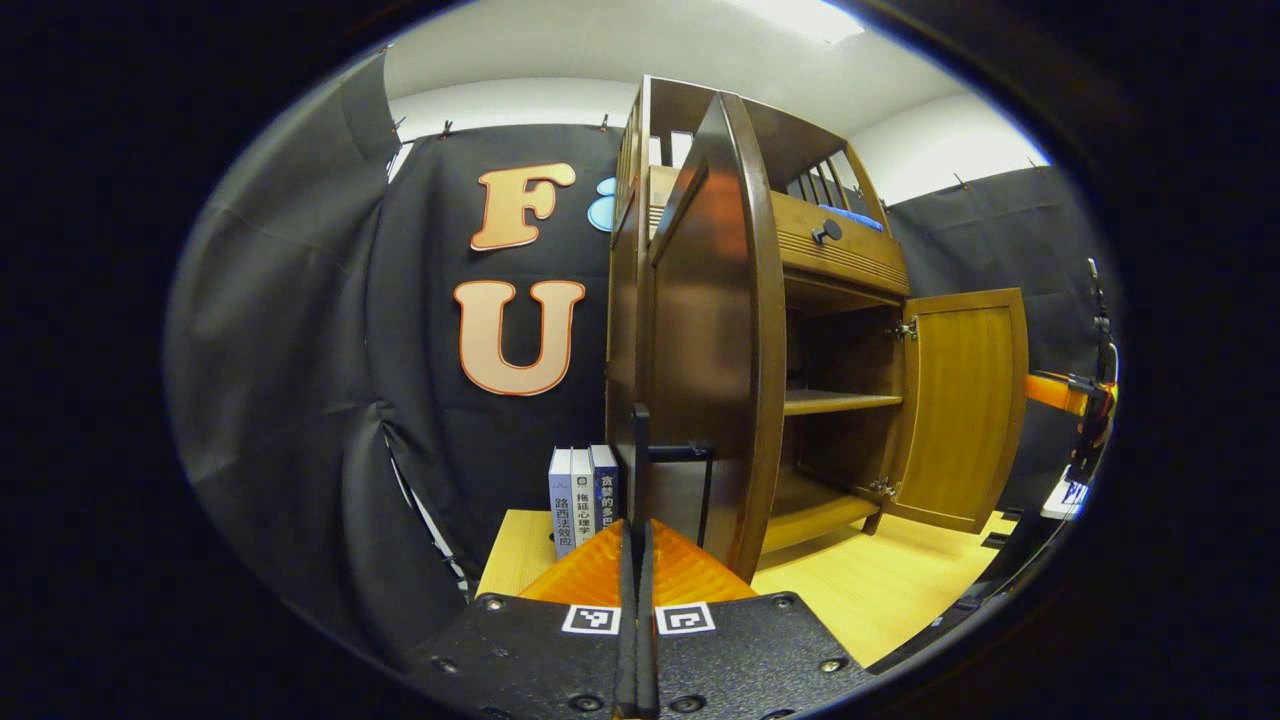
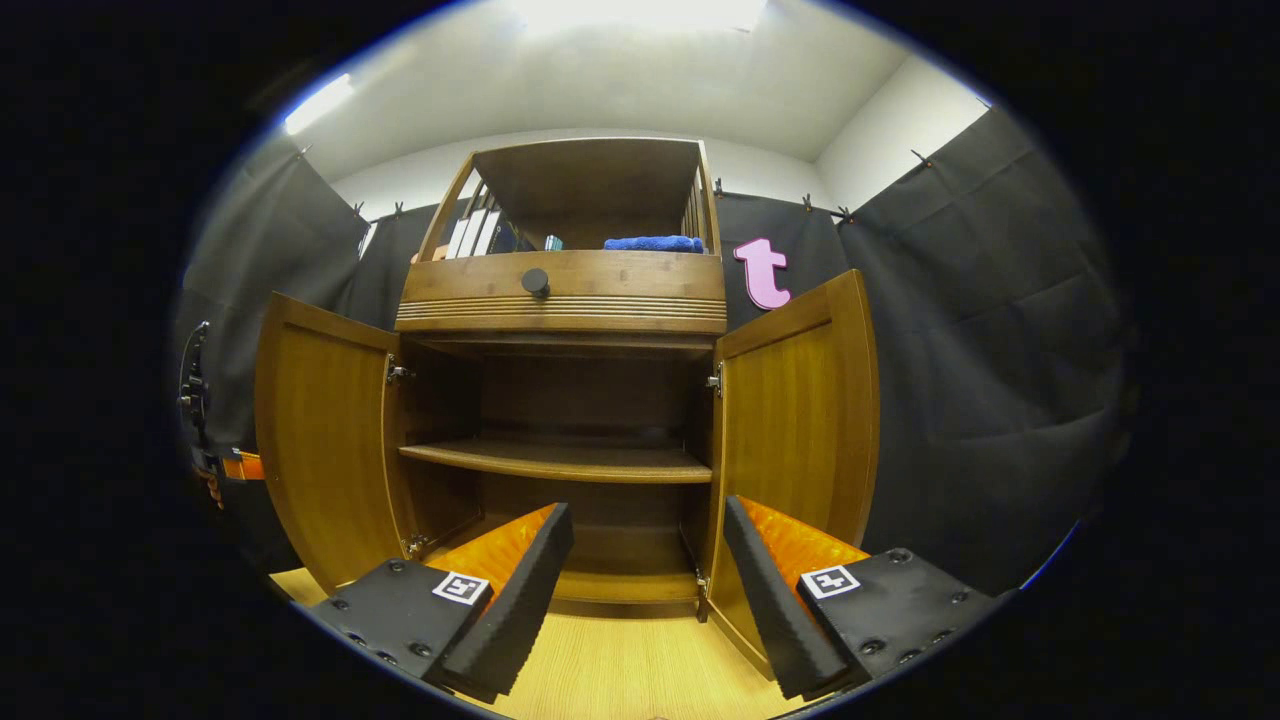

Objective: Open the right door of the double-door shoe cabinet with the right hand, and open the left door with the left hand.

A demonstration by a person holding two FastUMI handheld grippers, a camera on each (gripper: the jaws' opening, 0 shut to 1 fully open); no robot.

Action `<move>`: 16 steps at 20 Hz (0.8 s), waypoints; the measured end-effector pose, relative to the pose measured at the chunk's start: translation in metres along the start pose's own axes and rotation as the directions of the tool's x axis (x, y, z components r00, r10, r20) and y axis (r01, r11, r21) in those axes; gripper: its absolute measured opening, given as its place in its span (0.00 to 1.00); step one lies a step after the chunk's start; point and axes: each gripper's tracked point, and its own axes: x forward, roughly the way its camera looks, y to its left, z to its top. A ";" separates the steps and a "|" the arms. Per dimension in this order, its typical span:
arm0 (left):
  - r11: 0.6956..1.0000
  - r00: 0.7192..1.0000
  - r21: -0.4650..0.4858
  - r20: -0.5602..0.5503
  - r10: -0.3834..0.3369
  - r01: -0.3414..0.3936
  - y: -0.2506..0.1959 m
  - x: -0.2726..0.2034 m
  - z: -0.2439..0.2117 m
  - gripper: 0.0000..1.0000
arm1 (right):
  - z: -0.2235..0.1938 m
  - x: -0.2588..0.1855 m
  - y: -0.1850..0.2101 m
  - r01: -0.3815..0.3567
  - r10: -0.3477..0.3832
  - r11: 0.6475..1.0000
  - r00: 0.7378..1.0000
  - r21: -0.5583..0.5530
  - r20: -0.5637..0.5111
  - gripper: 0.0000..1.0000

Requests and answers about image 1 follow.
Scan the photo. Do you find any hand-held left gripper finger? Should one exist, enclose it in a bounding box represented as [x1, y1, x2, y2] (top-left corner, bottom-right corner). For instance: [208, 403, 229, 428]
[638, 518, 876, 720]
[405, 520, 638, 720]

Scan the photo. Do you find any wooden shoe cabinet door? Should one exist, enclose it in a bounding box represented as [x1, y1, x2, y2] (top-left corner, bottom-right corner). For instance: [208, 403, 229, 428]
[880, 288, 1031, 534]
[630, 92, 789, 583]

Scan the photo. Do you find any wooden double-door shoe cabinet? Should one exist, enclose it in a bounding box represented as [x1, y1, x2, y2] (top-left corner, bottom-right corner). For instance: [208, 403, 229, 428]
[605, 75, 913, 557]

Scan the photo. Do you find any white book blue lettering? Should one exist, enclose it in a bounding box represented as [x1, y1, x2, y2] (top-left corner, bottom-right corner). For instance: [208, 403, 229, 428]
[570, 447, 597, 547]

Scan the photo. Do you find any grey and white book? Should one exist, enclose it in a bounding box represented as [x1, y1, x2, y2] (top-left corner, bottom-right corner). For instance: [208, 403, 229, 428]
[549, 447, 574, 561]

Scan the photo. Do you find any dark blue book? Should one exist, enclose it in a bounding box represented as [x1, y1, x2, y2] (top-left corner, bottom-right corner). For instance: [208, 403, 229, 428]
[590, 444, 621, 536]

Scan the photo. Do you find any wooden drawer with black knob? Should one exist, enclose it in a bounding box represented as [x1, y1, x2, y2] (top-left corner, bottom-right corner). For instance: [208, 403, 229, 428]
[648, 165, 911, 297]

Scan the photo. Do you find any blue cloth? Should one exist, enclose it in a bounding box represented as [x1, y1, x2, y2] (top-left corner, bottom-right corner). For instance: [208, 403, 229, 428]
[820, 205, 887, 233]

